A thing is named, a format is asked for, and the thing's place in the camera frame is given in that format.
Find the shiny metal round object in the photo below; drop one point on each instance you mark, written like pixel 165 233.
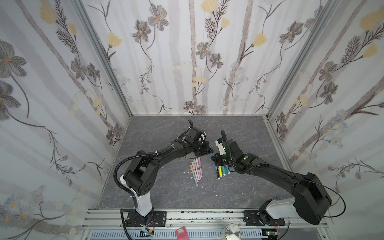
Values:
pixel 232 232

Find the pink object at front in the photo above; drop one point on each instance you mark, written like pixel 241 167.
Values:
pixel 182 234

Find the yellow highlighter marker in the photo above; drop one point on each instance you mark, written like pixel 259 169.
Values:
pixel 220 171

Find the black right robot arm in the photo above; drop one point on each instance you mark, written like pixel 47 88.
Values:
pixel 310 200

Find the green capped pink pen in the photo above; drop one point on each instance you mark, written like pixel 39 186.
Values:
pixel 195 169

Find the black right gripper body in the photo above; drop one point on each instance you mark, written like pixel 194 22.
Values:
pixel 220 159

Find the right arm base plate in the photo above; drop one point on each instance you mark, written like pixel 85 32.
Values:
pixel 259 219

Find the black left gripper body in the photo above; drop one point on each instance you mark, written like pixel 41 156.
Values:
pixel 200 149

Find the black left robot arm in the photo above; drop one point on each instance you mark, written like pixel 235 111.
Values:
pixel 137 174

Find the light pink capped pen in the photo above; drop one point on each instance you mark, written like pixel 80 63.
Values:
pixel 194 173

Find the purple capped pink pen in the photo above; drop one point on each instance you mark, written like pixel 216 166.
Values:
pixel 200 167

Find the aluminium front rail frame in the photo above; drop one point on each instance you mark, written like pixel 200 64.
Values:
pixel 201 224

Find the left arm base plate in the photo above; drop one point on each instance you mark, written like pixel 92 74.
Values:
pixel 153 219

